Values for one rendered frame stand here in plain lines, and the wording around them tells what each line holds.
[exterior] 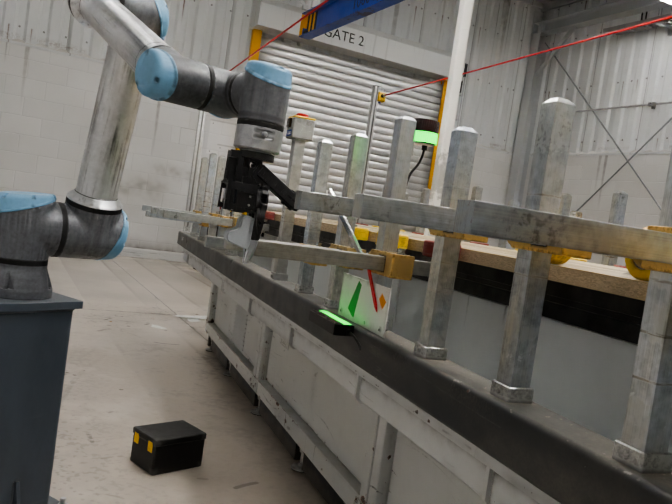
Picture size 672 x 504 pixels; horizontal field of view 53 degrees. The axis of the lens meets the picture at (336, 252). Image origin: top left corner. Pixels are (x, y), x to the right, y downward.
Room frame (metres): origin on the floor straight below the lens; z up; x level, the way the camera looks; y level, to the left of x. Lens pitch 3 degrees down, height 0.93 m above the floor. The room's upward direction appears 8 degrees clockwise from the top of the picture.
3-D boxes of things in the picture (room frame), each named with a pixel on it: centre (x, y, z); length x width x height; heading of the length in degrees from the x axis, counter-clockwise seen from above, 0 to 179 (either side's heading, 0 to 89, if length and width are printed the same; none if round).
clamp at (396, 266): (1.44, -0.12, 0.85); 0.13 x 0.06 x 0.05; 21
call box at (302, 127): (2.16, 0.17, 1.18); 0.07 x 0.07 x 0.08; 21
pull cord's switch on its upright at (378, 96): (4.48, -0.13, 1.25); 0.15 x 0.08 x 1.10; 21
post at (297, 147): (2.17, 0.17, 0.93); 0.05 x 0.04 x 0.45; 21
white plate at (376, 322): (1.48, -0.07, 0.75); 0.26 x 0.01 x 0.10; 21
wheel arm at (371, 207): (0.93, -0.25, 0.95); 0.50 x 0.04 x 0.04; 111
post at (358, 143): (1.69, -0.02, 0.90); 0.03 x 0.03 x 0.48; 21
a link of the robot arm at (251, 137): (1.30, 0.18, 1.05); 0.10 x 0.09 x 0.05; 21
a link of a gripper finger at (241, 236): (1.28, 0.18, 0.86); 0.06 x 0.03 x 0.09; 111
